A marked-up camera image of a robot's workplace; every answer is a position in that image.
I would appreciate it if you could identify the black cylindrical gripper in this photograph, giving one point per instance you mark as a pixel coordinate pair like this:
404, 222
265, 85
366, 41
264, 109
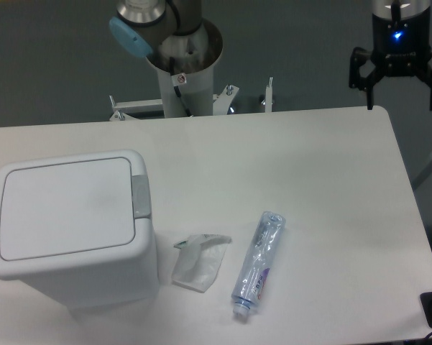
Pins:
401, 49

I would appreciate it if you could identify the white plastic trash can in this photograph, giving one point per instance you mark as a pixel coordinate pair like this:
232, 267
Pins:
99, 276

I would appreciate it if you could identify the white trash can lid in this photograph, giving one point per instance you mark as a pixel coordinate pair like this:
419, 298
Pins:
66, 208

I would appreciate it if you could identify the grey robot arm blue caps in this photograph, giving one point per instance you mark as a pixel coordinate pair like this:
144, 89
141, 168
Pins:
141, 26

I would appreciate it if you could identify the crushed clear plastic bottle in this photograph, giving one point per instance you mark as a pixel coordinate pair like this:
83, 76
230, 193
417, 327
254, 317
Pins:
247, 292

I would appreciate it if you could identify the crumpled clear plastic wrapper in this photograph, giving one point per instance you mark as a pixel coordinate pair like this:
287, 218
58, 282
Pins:
200, 257

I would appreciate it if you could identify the white metal base frame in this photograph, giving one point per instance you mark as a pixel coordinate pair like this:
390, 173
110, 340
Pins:
227, 102

